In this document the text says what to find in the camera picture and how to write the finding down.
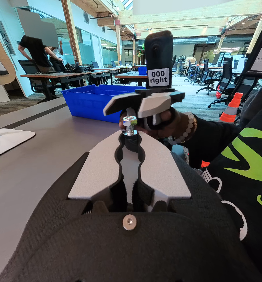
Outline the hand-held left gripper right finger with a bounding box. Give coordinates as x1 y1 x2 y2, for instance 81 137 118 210
137 130 192 207

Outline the white bead bracelet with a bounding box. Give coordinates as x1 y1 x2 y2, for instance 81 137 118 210
168 112 195 146

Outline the medium steel bolt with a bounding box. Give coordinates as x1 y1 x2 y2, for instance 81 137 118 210
123 116 138 136

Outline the medium steel nut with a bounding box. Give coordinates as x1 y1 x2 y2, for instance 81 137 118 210
123 116 138 126

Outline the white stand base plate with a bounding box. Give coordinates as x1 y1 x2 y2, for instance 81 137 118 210
0 119 36 160

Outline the person's right forearm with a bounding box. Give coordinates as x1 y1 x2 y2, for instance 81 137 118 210
184 117 241 169

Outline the black hoodie with green print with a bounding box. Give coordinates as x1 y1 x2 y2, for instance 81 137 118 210
201 75 262 282

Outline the black honeycomb cushion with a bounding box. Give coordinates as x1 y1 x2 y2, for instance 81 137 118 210
125 135 173 153

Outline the row of black office chairs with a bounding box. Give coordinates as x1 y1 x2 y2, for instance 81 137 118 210
173 53 261 108

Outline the black mesh office chair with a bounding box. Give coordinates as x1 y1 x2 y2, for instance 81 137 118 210
18 60 63 104

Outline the blue plastic bin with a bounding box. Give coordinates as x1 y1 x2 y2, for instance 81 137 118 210
61 84 145 123

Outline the person's right hand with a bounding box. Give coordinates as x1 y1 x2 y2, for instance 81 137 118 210
119 108 189 140

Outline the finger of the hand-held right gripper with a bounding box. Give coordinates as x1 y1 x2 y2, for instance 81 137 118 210
138 92 172 119
103 93 145 116

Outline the gold bracelet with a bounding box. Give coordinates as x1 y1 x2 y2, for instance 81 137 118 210
179 117 197 143

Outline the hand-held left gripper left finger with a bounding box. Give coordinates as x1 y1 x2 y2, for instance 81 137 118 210
68 130 126 202

